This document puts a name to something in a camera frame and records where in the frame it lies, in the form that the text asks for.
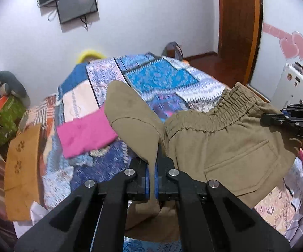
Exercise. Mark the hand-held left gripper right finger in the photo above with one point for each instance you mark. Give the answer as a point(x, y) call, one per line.
point(160, 182)

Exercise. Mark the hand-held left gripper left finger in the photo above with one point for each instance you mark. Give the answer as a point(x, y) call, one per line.
point(143, 182)

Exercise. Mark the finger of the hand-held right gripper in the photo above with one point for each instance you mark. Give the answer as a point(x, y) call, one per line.
point(298, 110)
point(277, 121)

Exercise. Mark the olive brown pants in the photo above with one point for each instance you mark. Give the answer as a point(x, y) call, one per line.
point(232, 149)

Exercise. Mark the pink folded cloth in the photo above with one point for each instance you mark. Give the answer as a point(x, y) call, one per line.
point(86, 134)

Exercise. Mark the white wardrobe with pink hearts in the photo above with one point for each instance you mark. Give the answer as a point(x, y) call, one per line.
point(285, 18)

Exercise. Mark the brown wooden door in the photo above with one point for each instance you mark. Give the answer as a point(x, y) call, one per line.
point(239, 26)

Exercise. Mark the blue patchwork blanket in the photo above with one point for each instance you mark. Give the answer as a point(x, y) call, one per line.
point(162, 78)

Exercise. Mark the white crumpled cloth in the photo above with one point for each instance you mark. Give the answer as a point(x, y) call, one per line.
point(33, 215)

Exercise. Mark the bamboo lap desk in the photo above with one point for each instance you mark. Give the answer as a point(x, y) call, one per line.
point(23, 168)

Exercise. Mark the orange striped sheet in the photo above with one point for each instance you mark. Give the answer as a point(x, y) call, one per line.
point(40, 113)

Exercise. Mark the yellow curved headboard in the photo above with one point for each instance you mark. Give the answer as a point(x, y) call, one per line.
point(89, 55)

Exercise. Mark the small black wall monitor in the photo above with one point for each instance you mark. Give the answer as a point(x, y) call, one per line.
point(76, 5)

